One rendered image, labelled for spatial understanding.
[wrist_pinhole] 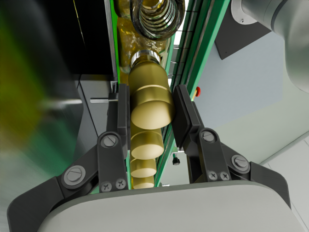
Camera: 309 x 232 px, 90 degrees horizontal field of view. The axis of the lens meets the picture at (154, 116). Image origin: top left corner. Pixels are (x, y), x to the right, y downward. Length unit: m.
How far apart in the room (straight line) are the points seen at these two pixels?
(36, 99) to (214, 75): 0.82
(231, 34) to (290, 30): 0.29
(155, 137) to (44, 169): 0.14
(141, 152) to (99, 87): 0.33
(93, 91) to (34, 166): 0.31
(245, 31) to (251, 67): 0.24
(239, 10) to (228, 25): 0.06
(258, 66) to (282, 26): 0.46
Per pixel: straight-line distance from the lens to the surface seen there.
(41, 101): 0.23
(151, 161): 0.20
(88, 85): 0.47
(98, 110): 0.53
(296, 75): 0.51
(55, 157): 0.26
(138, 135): 0.15
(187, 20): 0.39
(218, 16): 0.31
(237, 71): 0.97
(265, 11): 0.63
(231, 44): 0.82
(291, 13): 0.56
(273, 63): 1.06
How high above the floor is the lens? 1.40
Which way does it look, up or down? 39 degrees down
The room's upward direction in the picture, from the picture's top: 171 degrees clockwise
